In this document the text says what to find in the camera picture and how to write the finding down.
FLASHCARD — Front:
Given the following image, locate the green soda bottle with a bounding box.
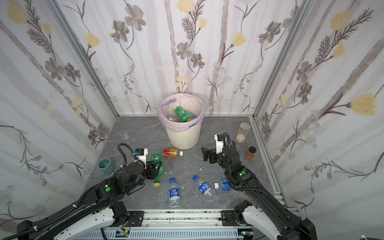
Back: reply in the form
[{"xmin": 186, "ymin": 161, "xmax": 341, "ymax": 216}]
[
  {"xmin": 175, "ymin": 106, "xmax": 192, "ymax": 123},
  {"xmin": 151, "ymin": 154, "xmax": 164, "ymax": 187}
]

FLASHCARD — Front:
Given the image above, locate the pepsi label clear bottle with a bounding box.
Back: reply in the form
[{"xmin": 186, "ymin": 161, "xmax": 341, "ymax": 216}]
[{"xmin": 193, "ymin": 175, "xmax": 217, "ymax": 199}]

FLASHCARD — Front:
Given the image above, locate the clear bottle blue label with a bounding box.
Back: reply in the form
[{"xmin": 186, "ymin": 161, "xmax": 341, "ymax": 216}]
[{"xmin": 187, "ymin": 113, "xmax": 196, "ymax": 122}]

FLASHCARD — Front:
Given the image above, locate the clear bottle blue cap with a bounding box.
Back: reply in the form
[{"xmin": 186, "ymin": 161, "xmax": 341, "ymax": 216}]
[{"xmin": 167, "ymin": 115, "xmax": 181, "ymax": 123}]

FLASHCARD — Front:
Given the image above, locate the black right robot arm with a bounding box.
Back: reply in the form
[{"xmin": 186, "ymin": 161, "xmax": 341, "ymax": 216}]
[{"xmin": 201, "ymin": 133, "xmax": 318, "ymax": 240}]

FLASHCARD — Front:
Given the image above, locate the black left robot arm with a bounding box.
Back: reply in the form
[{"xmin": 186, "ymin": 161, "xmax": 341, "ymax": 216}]
[{"xmin": 8, "ymin": 143, "xmax": 163, "ymax": 240}]

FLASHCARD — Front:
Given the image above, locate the cream ribbed waste bin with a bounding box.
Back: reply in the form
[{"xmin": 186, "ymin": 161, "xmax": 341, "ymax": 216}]
[{"xmin": 166, "ymin": 123, "xmax": 202, "ymax": 150}]

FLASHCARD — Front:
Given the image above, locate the pink plastic bin liner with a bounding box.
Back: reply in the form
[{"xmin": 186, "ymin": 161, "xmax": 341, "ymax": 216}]
[{"xmin": 158, "ymin": 94, "xmax": 204, "ymax": 132}]

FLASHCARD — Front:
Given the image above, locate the red yellow juice bottle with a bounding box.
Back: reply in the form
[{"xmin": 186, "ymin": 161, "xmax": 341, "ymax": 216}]
[{"xmin": 162, "ymin": 148, "xmax": 184, "ymax": 158}]

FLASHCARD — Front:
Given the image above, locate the amber jar black lid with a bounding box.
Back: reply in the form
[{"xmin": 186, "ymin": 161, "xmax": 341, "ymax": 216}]
[{"xmin": 245, "ymin": 147, "xmax": 257, "ymax": 161}]

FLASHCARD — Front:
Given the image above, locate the blue label bottle right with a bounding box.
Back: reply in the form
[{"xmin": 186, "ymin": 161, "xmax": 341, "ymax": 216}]
[{"xmin": 214, "ymin": 179, "xmax": 232, "ymax": 192}]

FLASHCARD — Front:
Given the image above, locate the clear jar with beige powder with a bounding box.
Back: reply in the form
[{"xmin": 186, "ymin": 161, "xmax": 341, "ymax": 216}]
[{"xmin": 236, "ymin": 122, "xmax": 251, "ymax": 144}]

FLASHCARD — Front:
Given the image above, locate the blue label water bottle front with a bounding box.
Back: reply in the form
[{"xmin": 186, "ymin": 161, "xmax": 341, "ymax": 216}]
[{"xmin": 168, "ymin": 178, "xmax": 181, "ymax": 208}]

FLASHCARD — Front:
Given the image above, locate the teal ceramic cup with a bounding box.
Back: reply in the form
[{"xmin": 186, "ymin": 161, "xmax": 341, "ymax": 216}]
[{"xmin": 97, "ymin": 158, "xmax": 116, "ymax": 174}]

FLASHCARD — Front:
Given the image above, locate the small clear glass cup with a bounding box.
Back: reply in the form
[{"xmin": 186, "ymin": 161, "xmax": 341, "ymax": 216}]
[{"xmin": 120, "ymin": 130, "xmax": 129, "ymax": 140}]

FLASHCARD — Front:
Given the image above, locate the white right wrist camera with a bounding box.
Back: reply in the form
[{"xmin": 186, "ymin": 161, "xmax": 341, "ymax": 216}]
[{"xmin": 214, "ymin": 134, "xmax": 226, "ymax": 154}]

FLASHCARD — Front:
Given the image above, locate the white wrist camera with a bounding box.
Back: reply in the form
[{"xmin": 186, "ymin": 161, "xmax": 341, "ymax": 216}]
[
  {"xmin": 214, "ymin": 134, "xmax": 226, "ymax": 154},
  {"xmin": 134, "ymin": 148, "xmax": 148, "ymax": 166}
]

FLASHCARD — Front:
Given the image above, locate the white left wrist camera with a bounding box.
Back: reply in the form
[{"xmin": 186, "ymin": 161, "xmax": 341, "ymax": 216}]
[{"xmin": 134, "ymin": 148, "xmax": 148, "ymax": 166}]

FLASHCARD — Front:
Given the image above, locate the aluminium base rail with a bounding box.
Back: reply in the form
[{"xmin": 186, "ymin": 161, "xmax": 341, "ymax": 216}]
[{"xmin": 74, "ymin": 208, "xmax": 307, "ymax": 240}]

